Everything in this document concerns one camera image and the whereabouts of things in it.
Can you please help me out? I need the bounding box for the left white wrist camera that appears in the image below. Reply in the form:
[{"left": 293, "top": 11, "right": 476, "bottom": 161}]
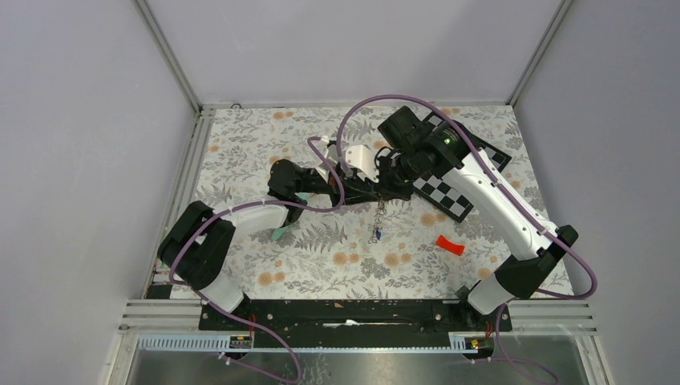
[{"left": 314, "top": 136, "right": 342, "bottom": 184}]

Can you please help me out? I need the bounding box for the white slotted cable duct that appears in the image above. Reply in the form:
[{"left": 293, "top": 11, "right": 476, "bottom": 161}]
[{"left": 136, "top": 333, "right": 480, "bottom": 354}]

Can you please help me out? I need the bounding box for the mint green plastic stick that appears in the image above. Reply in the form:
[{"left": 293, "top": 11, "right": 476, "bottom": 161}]
[{"left": 271, "top": 192, "right": 310, "bottom": 241}]

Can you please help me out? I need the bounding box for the metal key holder plate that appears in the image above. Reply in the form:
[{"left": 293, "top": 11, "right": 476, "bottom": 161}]
[{"left": 368, "top": 199, "right": 387, "bottom": 244}]

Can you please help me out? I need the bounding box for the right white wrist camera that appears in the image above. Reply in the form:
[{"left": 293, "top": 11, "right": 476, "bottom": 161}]
[{"left": 344, "top": 145, "right": 379, "bottom": 183}]

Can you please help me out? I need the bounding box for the floral patterned table mat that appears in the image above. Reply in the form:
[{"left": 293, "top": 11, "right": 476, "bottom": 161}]
[{"left": 184, "top": 105, "right": 560, "bottom": 302}]

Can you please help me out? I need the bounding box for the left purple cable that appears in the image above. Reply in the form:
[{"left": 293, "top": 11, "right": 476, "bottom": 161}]
[{"left": 168, "top": 136, "right": 346, "bottom": 385}]

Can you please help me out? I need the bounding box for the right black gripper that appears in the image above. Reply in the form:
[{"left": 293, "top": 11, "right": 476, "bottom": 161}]
[{"left": 364, "top": 148, "right": 421, "bottom": 202}]

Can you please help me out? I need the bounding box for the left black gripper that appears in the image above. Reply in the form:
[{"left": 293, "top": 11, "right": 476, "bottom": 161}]
[{"left": 295, "top": 160, "right": 381, "bottom": 210}]

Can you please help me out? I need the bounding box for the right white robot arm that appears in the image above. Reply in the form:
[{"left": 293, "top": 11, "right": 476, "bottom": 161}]
[{"left": 378, "top": 106, "right": 579, "bottom": 330}]

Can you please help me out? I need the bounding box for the purple cable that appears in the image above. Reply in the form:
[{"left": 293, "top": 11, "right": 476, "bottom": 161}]
[
  {"left": 335, "top": 94, "right": 599, "bottom": 385},
  {"left": 168, "top": 136, "right": 346, "bottom": 385}
]

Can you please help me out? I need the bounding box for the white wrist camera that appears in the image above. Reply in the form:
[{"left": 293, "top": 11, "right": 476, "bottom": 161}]
[
  {"left": 344, "top": 145, "right": 379, "bottom": 183},
  {"left": 314, "top": 136, "right": 342, "bottom": 184}
]

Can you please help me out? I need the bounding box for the red curved plastic piece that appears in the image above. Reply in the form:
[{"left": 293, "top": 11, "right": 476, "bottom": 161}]
[{"left": 435, "top": 235, "right": 465, "bottom": 257}]

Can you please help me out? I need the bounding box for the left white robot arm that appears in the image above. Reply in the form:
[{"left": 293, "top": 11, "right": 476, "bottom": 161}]
[{"left": 157, "top": 160, "right": 383, "bottom": 330}]

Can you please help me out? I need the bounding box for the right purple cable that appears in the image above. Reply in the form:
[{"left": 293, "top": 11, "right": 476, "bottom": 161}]
[{"left": 335, "top": 94, "right": 599, "bottom": 385}]

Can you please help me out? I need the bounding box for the black white checkerboard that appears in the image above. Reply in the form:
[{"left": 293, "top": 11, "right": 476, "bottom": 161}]
[{"left": 411, "top": 110, "right": 513, "bottom": 225}]

